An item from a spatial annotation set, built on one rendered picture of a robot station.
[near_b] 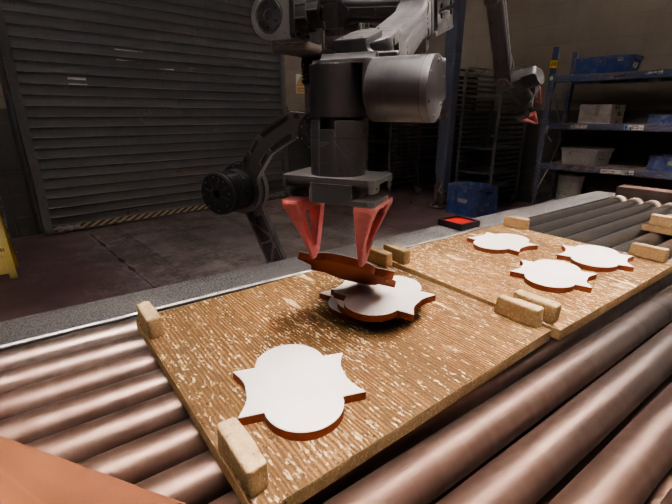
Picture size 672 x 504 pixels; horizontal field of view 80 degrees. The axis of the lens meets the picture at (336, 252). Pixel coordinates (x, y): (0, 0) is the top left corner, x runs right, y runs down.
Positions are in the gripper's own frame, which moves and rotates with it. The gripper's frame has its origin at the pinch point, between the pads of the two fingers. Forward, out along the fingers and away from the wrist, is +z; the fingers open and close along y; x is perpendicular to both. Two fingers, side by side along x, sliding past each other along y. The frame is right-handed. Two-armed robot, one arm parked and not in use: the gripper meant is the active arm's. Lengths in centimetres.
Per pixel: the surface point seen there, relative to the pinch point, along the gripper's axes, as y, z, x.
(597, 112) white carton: -82, -12, -508
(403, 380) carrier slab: -9.7, 10.5, 5.1
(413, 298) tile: -7.1, 7.7, -8.1
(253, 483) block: -3.9, 8.8, 22.5
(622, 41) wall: -98, -88, -561
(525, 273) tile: -20.4, 9.8, -29.3
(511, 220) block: -17, 10, -63
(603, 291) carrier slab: -31.4, 10.7, -29.0
